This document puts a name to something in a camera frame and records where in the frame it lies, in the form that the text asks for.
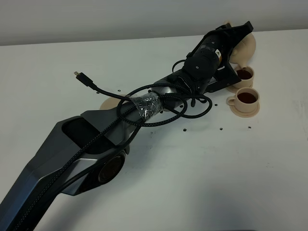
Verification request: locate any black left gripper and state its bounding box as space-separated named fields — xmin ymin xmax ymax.
xmin=186 ymin=21 xmax=254 ymax=82

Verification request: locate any beige teapot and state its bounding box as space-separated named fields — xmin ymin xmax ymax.
xmin=229 ymin=33 xmax=256 ymax=69

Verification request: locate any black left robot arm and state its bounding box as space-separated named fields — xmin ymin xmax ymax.
xmin=0 ymin=22 xmax=254 ymax=231

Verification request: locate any round beige teapot coaster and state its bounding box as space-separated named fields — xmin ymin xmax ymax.
xmin=100 ymin=97 xmax=120 ymax=110

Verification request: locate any far beige teacup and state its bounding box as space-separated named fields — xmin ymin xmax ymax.
xmin=233 ymin=65 xmax=255 ymax=89

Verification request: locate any beige teacup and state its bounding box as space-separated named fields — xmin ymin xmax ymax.
xmin=226 ymin=88 xmax=259 ymax=113
xmin=233 ymin=65 xmax=255 ymax=89

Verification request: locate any far beige saucer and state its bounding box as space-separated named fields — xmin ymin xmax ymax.
xmin=226 ymin=81 xmax=253 ymax=93

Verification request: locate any beige saucer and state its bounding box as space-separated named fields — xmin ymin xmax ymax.
xmin=230 ymin=103 xmax=260 ymax=118
xmin=226 ymin=81 xmax=253 ymax=93

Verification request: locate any near beige teacup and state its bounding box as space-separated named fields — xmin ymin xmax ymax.
xmin=226 ymin=88 xmax=259 ymax=113

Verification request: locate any near beige saucer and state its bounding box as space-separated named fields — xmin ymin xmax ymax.
xmin=230 ymin=103 xmax=260 ymax=118

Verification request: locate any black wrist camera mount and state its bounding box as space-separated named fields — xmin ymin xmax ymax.
xmin=206 ymin=61 xmax=241 ymax=93

